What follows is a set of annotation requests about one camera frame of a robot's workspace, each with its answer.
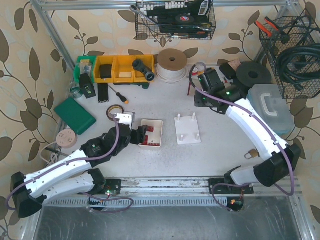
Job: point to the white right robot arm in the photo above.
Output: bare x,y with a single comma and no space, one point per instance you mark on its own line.
279,158

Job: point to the red spring in tray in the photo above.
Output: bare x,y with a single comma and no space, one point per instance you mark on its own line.
151,144

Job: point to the black wire basket centre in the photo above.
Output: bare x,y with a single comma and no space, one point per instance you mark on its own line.
156,19

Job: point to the black pipe fitting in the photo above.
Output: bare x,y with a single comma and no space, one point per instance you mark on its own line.
139,66

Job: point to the green storage bin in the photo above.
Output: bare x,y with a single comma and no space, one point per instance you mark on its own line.
84,65

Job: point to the brown tape roll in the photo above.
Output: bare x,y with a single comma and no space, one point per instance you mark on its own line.
113,110

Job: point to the black electrical tape roll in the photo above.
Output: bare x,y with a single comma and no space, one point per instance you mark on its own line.
184,19

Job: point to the clear teal toolbox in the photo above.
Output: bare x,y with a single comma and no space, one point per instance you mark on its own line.
271,107

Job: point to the black wire basket right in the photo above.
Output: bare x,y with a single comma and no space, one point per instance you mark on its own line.
294,56

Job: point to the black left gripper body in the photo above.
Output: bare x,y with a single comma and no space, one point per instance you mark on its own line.
136,136

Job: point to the yellow storage bin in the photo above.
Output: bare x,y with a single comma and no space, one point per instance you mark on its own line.
122,70

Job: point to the black rubber disc spool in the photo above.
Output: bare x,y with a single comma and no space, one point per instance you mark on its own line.
251,73

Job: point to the hammer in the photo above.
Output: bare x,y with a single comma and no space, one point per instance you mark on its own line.
56,152

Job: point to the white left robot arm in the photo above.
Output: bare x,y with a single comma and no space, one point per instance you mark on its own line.
74,174

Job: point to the beige work glove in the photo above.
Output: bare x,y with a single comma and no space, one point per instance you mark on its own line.
189,88

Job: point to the black wire basket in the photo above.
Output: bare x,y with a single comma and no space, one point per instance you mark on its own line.
156,19
294,56

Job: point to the black green battery box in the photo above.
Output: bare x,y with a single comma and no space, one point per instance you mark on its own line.
87,86

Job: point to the white cable spool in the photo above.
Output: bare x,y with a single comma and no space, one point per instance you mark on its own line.
171,66

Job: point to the black yellow handled screwdriver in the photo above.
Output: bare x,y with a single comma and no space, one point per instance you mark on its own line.
120,96

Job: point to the orange handled pliers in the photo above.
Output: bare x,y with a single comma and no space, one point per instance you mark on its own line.
264,28

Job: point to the red large spring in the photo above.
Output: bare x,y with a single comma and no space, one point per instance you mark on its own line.
150,130

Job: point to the black aluminium extrusion profile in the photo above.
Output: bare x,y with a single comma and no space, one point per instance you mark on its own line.
103,92

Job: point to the white parts tray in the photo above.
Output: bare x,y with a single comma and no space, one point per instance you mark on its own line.
157,134

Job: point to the black box in bin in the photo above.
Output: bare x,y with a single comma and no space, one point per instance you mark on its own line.
105,71

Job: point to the round beige power socket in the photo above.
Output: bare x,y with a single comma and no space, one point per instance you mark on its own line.
66,139

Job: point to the clear glass jar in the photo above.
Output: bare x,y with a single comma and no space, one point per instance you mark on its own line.
75,90

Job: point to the white peg base plate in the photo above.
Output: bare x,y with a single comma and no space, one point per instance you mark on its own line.
187,129

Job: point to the black sanding block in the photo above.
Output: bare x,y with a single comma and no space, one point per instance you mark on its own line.
227,71

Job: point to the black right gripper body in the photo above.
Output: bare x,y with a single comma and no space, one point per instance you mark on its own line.
200,99

